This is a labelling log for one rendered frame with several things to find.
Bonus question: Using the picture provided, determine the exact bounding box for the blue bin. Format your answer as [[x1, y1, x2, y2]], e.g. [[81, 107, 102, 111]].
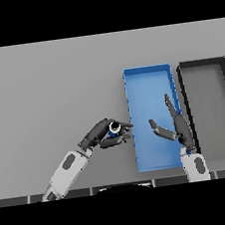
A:
[[121, 61, 192, 174]]

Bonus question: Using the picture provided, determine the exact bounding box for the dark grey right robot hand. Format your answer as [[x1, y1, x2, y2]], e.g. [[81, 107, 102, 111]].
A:
[[144, 90, 198, 156]]

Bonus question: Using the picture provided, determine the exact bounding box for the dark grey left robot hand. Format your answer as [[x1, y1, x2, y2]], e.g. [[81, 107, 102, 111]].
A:
[[74, 114, 137, 154]]

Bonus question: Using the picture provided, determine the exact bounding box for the dark grey bin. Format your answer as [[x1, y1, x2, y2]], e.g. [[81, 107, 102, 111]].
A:
[[174, 56, 225, 165]]

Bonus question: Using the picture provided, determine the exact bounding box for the blue pipe with pale ring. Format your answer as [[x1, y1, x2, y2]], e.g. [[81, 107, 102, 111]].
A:
[[106, 119, 123, 139]]

